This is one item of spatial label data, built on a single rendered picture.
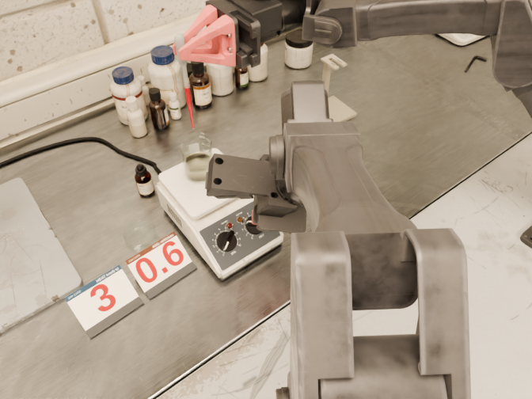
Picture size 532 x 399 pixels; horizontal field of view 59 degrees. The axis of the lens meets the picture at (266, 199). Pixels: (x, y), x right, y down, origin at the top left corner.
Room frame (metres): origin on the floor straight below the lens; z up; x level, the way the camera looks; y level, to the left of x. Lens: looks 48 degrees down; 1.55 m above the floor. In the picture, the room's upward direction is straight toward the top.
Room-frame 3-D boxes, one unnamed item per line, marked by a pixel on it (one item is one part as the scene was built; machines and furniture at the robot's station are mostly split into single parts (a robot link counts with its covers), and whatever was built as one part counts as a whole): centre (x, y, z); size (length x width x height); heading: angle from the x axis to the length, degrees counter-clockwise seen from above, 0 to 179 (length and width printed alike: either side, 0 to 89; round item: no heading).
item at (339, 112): (0.83, -0.14, 0.96); 0.08 x 0.08 x 0.13; 35
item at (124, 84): (0.82, 0.29, 0.96); 0.06 x 0.06 x 0.11
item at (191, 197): (0.54, 0.10, 0.98); 0.12 x 0.12 x 0.01; 37
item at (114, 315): (0.36, 0.24, 0.92); 0.09 x 0.06 x 0.04; 130
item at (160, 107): (0.79, 0.23, 0.94); 0.04 x 0.04 x 0.09
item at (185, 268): (0.42, 0.17, 0.92); 0.09 x 0.06 x 0.04; 130
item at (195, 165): (0.56, 0.11, 1.02); 0.06 x 0.05 x 0.08; 47
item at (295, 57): (1.04, -0.08, 0.94); 0.07 x 0.07 x 0.07
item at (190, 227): (0.52, 0.09, 0.94); 0.22 x 0.13 x 0.08; 37
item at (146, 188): (0.60, 0.22, 0.93); 0.03 x 0.03 x 0.07
